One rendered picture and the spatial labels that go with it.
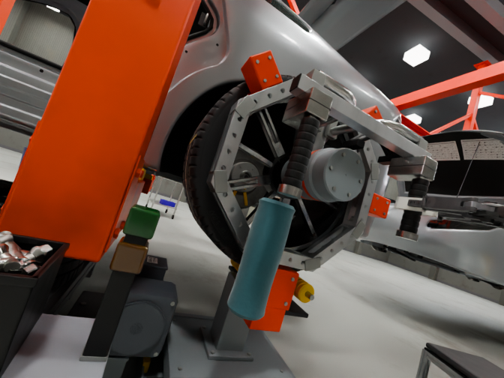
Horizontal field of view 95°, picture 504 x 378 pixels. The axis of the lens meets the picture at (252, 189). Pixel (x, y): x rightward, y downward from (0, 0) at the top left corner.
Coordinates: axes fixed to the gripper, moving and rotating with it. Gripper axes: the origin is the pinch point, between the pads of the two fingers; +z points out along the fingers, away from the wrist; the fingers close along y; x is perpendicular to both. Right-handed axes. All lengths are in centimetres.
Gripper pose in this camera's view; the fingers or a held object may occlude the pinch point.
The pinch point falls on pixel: (415, 206)
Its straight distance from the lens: 67.5
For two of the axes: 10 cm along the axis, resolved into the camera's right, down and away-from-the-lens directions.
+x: 3.0, -9.5, 0.9
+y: 8.8, 3.1, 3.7
